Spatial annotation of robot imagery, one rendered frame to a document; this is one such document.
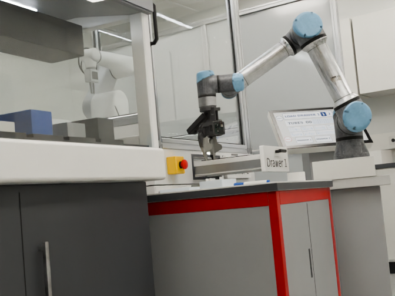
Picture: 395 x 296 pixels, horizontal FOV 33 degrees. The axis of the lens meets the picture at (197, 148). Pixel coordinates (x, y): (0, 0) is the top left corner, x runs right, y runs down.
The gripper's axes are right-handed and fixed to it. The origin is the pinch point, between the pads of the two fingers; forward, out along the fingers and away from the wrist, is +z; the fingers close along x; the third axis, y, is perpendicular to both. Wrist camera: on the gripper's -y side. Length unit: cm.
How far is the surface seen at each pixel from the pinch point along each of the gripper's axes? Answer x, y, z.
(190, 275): -40, 24, 43
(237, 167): 14.2, 3.0, 4.7
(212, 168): 11.0, -8.3, 4.3
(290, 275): -26, 54, 44
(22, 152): -115, 44, 3
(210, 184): -6.5, 5.5, 11.6
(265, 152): 18.7, 15.4, -0.1
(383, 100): 364, -106, -62
